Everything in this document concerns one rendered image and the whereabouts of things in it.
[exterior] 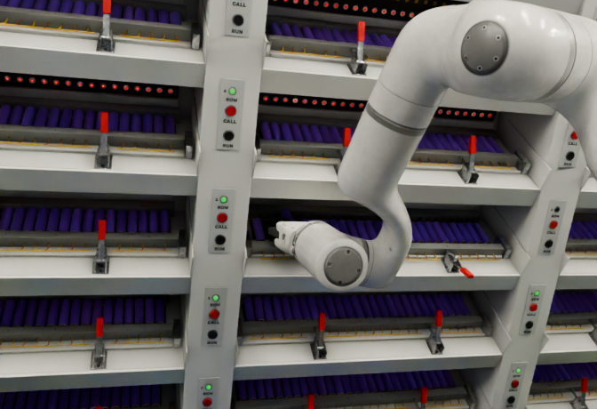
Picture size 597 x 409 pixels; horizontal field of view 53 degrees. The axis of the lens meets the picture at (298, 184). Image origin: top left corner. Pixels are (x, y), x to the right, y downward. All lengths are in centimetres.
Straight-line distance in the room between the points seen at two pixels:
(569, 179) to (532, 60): 76
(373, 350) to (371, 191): 55
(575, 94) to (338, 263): 40
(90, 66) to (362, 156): 46
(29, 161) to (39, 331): 35
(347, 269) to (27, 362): 64
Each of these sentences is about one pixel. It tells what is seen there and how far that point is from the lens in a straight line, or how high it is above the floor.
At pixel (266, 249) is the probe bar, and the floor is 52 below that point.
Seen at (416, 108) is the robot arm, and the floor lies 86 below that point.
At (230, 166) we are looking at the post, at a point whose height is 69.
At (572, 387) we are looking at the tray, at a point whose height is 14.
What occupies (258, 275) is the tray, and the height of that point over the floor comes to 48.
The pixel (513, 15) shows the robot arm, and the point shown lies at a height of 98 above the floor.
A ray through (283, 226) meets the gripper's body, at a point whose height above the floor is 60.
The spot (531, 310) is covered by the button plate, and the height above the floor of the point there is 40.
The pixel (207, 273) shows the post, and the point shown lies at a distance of 112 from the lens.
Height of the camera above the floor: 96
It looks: 16 degrees down
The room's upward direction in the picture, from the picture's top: 7 degrees clockwise
